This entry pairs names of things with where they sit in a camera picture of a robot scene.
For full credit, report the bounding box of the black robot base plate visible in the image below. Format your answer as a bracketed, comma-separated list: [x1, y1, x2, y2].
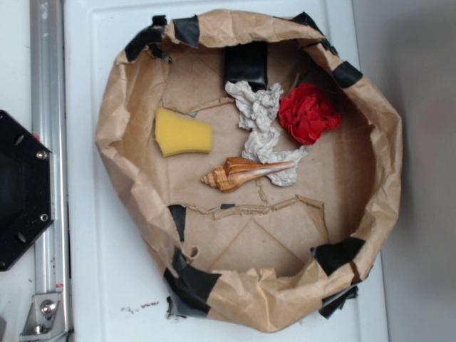
[0, 110, 53, 271]

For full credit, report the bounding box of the crumpled red paper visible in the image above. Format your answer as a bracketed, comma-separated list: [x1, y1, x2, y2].
[278, 83, 343, 145]

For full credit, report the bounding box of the brown spiral sea shell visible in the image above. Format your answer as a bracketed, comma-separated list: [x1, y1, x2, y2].
[201, 157, 296, 192]

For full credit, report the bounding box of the brown paper bag bin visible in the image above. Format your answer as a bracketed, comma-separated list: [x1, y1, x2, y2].
[95, 9, 403, 333]

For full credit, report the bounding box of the crumpled white paper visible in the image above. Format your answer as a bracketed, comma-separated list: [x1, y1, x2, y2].
[224, 80, 309, 188]

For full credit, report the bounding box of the metal corner bracket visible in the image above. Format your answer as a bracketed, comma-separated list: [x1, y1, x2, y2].
[19, 292, 67, 341]

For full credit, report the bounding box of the aluminium extrusion rail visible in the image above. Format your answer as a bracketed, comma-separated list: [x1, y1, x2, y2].
[30, 1, 74, 341]

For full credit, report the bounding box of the yellow sponge piece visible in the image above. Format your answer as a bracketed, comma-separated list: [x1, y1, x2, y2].
[155, 108, 212, 157]

